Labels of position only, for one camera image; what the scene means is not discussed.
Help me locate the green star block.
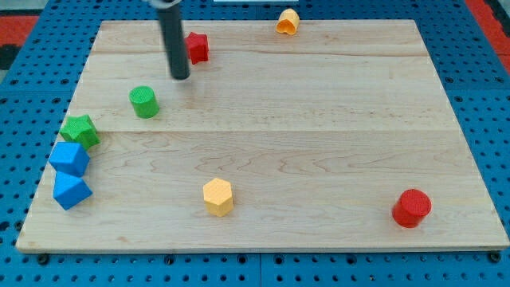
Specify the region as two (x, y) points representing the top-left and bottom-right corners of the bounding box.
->
(59, 114), (100, 150)

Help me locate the blue pentagon block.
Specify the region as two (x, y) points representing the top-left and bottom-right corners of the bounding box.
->
(53, 171), (92, 210)

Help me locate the yellow heart block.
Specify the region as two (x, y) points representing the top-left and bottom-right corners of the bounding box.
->
(275, 8), (300, 35)

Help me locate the yellow hexagon block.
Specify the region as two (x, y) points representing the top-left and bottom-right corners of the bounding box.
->
(202, 178), (233, 217)

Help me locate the red star block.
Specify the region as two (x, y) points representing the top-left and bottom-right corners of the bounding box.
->
(185, 32), (209, 65)

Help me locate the blue cube block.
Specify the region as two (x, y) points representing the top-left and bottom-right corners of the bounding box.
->
(49, 142), (90, 177)

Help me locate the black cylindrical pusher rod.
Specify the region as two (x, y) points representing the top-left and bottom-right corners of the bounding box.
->
(149, 0), (190, 80)

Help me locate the green cylinder block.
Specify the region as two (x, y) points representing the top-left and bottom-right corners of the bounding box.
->
(128, 86), (159, 119)

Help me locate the wooden board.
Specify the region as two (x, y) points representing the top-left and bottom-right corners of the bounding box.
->
(16, 20), (509, 254)

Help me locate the red cylinder block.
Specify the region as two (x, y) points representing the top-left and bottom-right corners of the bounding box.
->
(392, 189), (432, 228)

